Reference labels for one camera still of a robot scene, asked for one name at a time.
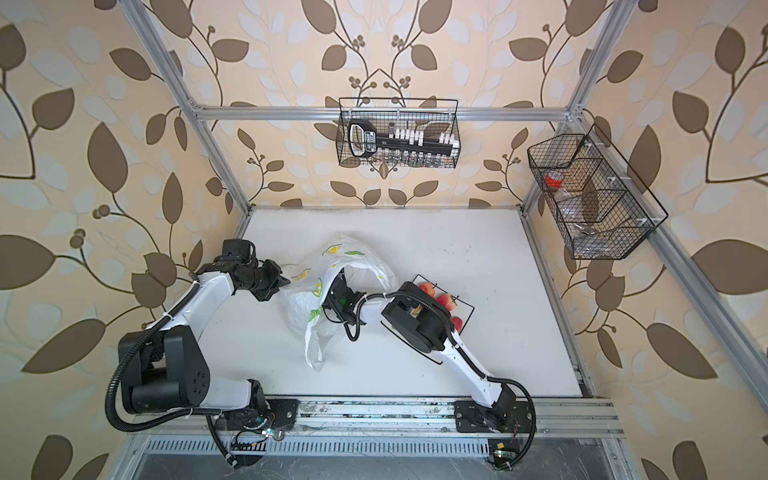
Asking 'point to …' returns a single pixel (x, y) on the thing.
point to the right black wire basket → (599, 201)
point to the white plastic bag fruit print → (306, 282)
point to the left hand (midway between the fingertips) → (293, 275)
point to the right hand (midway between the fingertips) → (300, 289)
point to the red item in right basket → (554, 179)
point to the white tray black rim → (405, 339)
